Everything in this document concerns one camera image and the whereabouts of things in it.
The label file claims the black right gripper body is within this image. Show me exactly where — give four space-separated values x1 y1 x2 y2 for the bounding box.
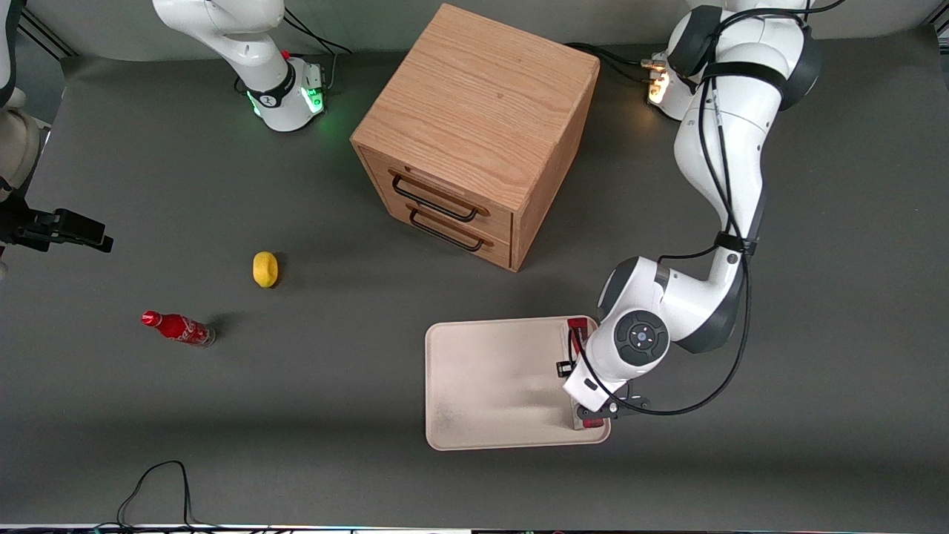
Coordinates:
0 194 57 251

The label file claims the red cookie box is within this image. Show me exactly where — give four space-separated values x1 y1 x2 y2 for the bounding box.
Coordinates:
566 317 607 431

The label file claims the cream plastic tray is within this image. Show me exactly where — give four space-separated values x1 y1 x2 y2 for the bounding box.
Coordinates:
425 315 612 452

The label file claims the red cola bottle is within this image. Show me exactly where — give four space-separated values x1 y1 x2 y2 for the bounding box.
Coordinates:
141 310 216 348

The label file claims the yellow lemon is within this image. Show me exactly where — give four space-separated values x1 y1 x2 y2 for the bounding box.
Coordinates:
253 251 280 289

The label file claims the wooden drawer front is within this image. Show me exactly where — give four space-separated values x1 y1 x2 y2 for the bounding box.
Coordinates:
384 199 514 271
360 147 515 240

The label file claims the dark grey table mat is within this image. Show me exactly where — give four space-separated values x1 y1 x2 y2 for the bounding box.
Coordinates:
0 26 949 529

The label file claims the oak wooden drawer cabinet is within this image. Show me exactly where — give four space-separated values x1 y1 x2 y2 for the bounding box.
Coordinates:
350 3 601 273

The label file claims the black cable strap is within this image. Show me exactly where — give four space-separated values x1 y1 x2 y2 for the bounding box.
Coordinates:
714 231 758 255
701 62 789 85

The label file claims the black metal drawer handle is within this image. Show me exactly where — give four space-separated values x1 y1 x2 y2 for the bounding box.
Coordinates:
391 172 490 223
408 205 495 253

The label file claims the black looped cable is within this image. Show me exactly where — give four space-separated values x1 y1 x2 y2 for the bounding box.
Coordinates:
116 461 223 531

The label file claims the black base cable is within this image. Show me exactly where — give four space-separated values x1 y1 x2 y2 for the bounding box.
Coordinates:
284 7 354 94
566 41 662 84

